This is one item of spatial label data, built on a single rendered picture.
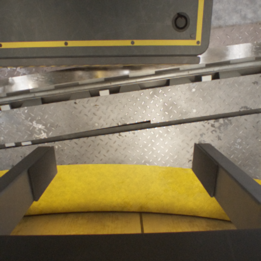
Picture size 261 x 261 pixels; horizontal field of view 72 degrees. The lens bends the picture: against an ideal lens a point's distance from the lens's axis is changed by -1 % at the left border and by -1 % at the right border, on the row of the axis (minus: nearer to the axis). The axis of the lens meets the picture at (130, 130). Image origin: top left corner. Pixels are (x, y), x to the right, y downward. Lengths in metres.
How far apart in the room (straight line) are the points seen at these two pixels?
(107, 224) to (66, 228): 0.20
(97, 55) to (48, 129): 0.51
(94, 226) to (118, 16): 0.86
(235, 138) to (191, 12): 0.65
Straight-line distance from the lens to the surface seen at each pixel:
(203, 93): 0.87
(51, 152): 0.16
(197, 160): 0.16
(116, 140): 0.85
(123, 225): 0.99
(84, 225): 1.01
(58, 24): 0.52
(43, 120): 0.90
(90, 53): 0.49
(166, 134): 0.86
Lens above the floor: 0.80
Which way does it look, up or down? 73 degrees down
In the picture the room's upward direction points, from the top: 176 degrees clockwise
